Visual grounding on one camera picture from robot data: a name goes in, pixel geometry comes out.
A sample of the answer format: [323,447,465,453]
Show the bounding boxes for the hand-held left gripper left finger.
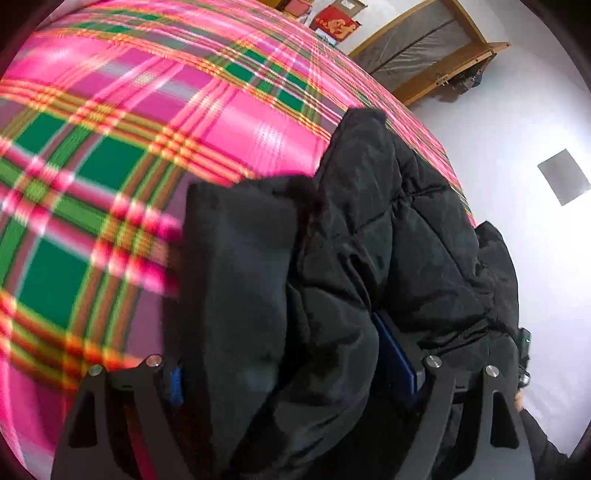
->
[51,354,195,480]

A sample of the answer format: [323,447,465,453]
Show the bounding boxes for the red printed gift box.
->
[310,0,368,44]

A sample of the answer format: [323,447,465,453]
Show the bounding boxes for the dark items hanging on door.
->
[450,69,484,96]

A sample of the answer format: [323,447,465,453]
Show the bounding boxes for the grey wall panel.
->
[537,148,591,206]

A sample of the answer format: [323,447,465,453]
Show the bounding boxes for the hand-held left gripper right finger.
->
[372,311,536,480]

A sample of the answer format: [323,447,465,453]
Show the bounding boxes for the person's right forearm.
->
[513,390,572,480]

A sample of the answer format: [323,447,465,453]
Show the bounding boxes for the pink plaid bed sheet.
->
[0,0,476,480]

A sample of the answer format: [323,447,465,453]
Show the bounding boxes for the wooden door with grey curtain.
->
[348,0,513,108]

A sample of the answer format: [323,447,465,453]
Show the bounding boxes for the black hooded puffer jacket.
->
[178,108,523,480]

